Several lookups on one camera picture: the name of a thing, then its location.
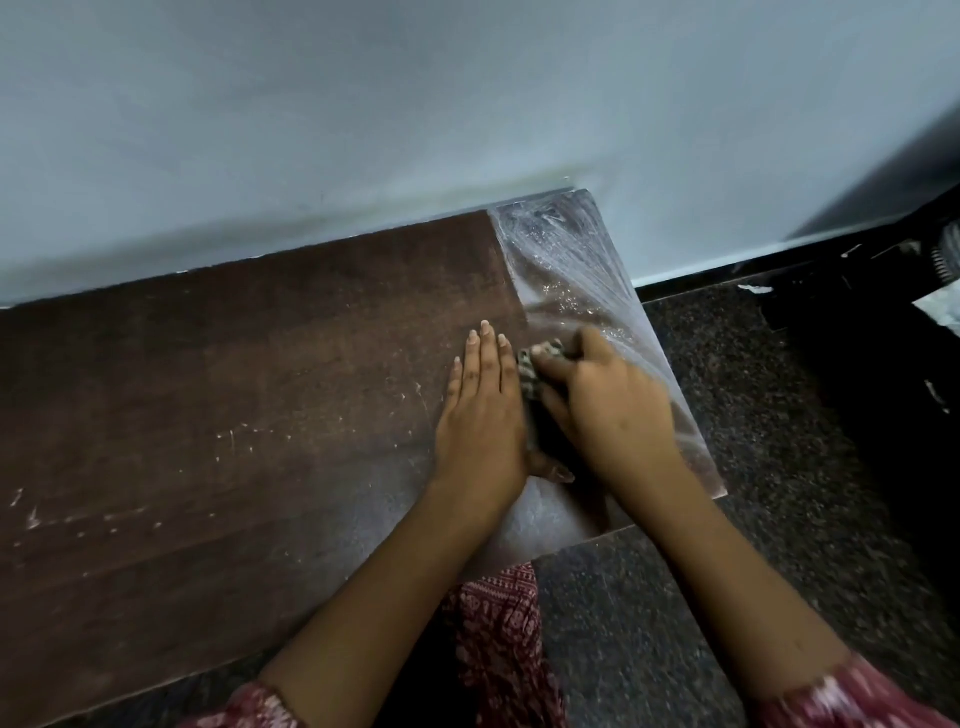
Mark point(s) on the person's right hand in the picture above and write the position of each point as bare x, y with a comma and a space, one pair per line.
615, 412

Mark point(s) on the person's left hand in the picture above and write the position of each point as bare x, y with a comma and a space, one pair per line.
480, 435

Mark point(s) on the person's left middle finger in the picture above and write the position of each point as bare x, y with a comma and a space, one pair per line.
487, 364

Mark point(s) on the person's left thumb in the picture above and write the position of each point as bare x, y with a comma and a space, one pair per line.
551, 471

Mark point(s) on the person's right fingers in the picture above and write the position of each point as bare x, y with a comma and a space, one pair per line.
574, 360

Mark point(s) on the person's left little finger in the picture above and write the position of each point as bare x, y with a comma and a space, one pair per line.
454, 382

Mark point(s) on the patterned cleaning cloth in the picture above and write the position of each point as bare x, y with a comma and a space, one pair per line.
531, 375

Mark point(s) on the person's right forearm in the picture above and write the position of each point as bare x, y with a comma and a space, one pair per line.
739, 577

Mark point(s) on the person's left forearm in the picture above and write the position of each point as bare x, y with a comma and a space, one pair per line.
375, 600

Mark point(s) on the red patterned garment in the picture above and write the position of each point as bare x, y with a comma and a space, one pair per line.
499, 645

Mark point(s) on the black furniture piece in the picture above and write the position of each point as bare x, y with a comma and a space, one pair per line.
855, 277

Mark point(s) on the red patterned right sleeve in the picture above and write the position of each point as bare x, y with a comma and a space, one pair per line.
862, 697

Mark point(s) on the red patterned sleeve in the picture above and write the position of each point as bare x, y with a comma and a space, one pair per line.
862, 697
244, 709

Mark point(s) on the white grey ribbed object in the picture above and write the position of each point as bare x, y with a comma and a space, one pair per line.
946, 251

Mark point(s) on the red patterned left sleeve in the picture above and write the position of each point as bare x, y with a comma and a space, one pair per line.
244, 709

